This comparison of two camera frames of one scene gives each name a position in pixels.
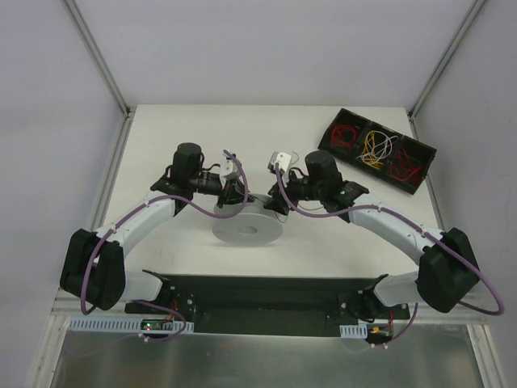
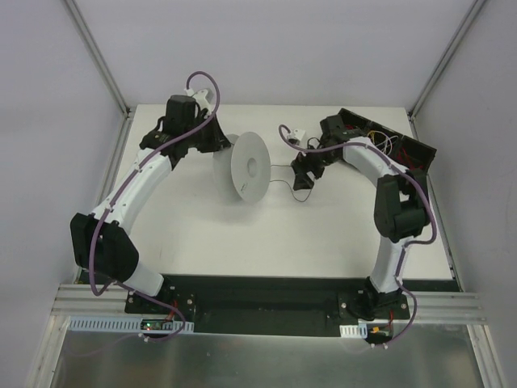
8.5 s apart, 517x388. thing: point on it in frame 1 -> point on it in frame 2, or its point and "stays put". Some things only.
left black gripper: x=233 y=193 -> x=214 y=135
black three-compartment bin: x=390 y=156 stays put
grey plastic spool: x=255 y=225 -> x=242 y=171
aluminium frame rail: x=64 y=309 stays put
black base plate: x=261 y=305 stays put
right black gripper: x=280 y=194 -> x=308 y=166
